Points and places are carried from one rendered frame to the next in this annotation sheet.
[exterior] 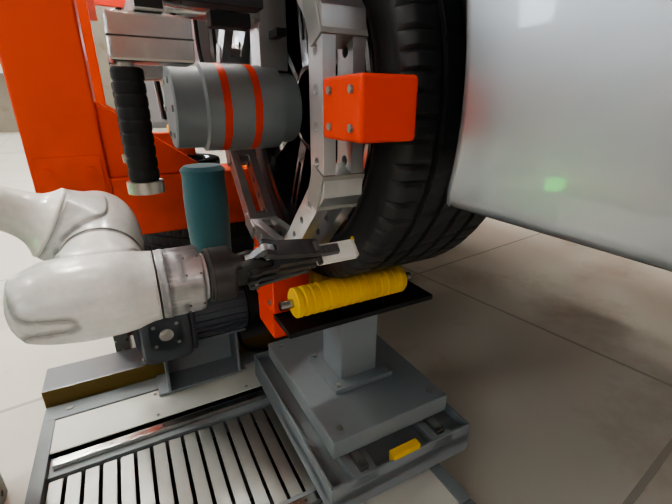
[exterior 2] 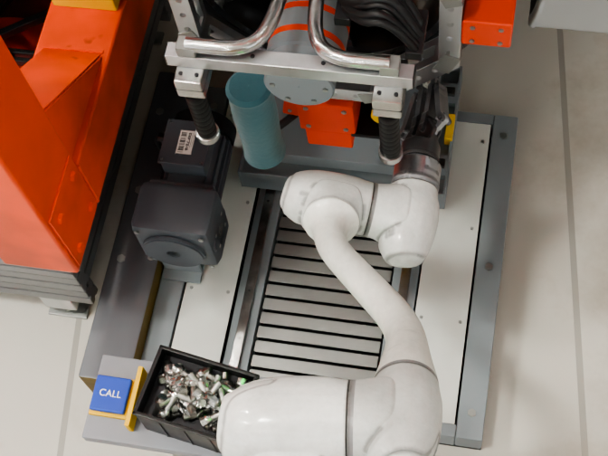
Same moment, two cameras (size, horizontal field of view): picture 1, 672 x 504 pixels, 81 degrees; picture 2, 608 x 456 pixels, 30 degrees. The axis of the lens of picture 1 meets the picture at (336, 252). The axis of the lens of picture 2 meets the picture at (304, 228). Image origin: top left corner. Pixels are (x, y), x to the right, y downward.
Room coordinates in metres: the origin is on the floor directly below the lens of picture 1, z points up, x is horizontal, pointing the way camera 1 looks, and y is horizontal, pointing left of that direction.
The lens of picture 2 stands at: (-0.13, 1.02, 2.55)
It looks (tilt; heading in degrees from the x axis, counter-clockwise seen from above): 64 degrees down; 319
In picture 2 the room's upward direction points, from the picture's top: 13 degrees counter-clockwise
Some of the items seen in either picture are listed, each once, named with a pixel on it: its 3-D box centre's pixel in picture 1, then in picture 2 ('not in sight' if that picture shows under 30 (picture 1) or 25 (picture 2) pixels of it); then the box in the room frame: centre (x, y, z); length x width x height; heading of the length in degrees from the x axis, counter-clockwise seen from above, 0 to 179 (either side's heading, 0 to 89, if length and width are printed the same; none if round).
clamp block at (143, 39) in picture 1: (149, 39); (390, 87); (0.51, 0.22, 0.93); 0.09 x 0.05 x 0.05; 118
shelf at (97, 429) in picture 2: not in sight; (199, 413); (0.58, 0.78, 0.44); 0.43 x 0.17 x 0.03; 28
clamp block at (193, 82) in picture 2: (135, 64); (194, 68); (0.81, 0.38, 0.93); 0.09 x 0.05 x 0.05; 118
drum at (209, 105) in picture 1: (233, 108); (308, 38); (0.73, 0.18, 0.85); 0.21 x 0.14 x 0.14; 118
